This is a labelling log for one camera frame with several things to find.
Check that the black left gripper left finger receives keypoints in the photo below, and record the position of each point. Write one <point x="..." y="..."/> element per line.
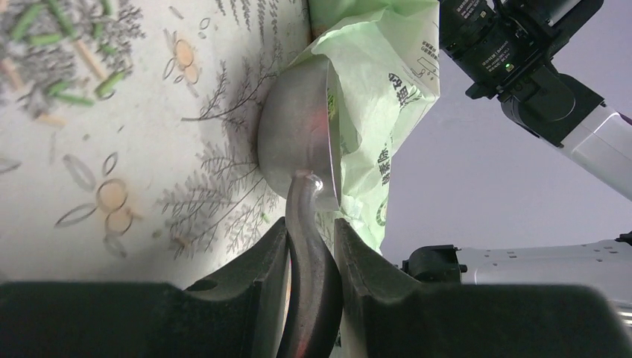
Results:
<point x="235" y="311"/>

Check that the metal litter scoop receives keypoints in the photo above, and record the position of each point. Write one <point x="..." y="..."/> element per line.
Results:
<point x="299" y="157"/>

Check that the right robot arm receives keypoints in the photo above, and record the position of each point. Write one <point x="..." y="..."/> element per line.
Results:
<point x="577" y="122"/>

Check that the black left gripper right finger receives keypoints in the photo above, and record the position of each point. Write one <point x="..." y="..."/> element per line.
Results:
<point x="386" y="312"/>

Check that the green cat litter bag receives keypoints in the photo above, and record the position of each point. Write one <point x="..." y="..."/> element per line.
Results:
<point x="384" y="56"/>

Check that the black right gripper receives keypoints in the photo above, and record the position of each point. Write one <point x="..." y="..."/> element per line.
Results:
<point x="482" y="43"/>

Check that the floral patterned mat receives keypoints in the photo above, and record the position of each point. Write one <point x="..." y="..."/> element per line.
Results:
<point x="128" y="134"/>

